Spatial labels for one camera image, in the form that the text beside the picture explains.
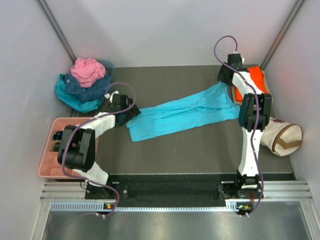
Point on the teal t shirt in bin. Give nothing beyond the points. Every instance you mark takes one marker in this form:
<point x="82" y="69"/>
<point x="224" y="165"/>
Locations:
<point x="73" y="102"/>

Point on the light blue t shirt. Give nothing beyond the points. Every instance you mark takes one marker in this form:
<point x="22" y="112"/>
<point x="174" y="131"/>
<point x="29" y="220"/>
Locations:
<point x="210" y="106"/>

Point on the pink compartment tray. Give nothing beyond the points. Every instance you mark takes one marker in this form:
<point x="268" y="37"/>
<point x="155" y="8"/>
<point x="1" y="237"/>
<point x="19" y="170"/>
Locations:
<point x="49" y="167"/>

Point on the grey slotted cable duct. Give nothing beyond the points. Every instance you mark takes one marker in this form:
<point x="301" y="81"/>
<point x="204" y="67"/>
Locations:
<point x="105" y="207"/>

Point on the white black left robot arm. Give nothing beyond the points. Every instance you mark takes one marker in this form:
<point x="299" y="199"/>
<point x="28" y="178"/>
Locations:
<point x="77" y="150"/>

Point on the dark hair tie blue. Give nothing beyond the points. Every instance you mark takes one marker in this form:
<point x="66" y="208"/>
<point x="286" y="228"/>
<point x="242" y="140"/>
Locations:
<point x="57" y="136"/>

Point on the cream canvas drawstring bag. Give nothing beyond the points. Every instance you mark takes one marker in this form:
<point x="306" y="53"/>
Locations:
<point x="281" y="138"/>

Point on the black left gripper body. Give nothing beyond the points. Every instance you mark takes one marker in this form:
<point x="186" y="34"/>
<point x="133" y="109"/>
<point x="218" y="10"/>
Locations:
<point x="129" y="114"/>

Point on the teal plastic laundry bin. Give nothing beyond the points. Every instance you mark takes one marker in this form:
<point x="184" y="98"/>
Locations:
<point x="109" y="67"/>

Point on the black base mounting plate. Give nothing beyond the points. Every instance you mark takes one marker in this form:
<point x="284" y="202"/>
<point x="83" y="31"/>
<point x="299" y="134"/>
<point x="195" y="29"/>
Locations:
<point x="175" y="190"/>

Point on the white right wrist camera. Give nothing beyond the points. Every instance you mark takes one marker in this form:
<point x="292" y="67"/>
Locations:
<point x="242" y="58"/>

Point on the pink t shirt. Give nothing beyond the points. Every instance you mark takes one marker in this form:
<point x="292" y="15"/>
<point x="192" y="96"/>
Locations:
<point x="87" y="71"/>

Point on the dark blue t shirt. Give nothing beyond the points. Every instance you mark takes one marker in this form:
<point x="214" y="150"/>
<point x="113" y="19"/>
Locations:
<point x="85" y="94"/>

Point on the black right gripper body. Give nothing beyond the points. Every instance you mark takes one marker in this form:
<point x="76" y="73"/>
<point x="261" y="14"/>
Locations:
<point x="222" y="75"/>

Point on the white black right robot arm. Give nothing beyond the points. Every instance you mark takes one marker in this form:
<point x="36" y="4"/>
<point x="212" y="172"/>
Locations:
<point x="254" y="116"/>

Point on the folded orange t shirt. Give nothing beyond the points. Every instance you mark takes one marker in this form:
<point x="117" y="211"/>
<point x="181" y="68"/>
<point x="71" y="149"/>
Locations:
<point x="258" y="77"/>

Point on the dark hair tie green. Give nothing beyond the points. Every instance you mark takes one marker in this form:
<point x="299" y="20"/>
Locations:
<point x="56" y="147"/>

